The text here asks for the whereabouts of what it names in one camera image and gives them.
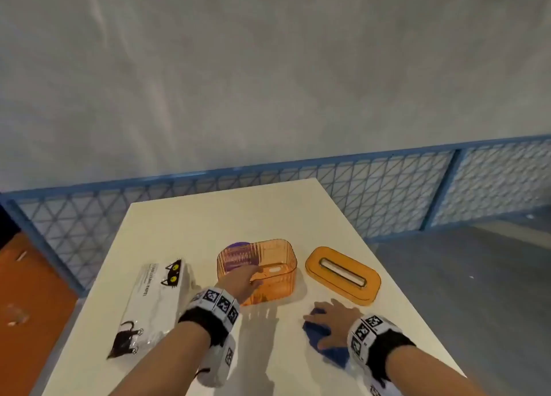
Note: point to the person's right hand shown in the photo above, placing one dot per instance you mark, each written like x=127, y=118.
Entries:
x=340, y=318

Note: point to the person's left hand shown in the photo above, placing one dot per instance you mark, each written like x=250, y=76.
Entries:
x=239, y=281

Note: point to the blue cleaning cloth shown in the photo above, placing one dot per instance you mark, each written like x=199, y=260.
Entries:
x=331, y=357

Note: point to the orange transparent tissue box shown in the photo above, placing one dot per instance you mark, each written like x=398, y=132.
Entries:
x=275, y=254

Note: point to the cat print tissue pack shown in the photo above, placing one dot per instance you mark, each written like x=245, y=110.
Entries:
x=146, y=305

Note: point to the person's right forearm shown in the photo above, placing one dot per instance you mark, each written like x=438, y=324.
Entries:
x=430, y=374

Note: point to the person's left forearm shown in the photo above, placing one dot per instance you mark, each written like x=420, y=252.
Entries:
x=163, y=357

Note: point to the round purple sticker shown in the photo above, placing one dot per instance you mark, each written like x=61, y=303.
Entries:
x=241, y=254

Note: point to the orange slotted lid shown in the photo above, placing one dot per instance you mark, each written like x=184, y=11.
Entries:
x=344, y=286

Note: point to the small white locker label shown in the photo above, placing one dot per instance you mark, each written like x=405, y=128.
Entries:
x=21, y=255

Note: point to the orange locker cabinet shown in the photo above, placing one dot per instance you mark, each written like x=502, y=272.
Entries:
x=30, y=357

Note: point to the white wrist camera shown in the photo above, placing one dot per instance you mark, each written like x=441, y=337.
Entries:
x=219, y=361
x=375, y=388

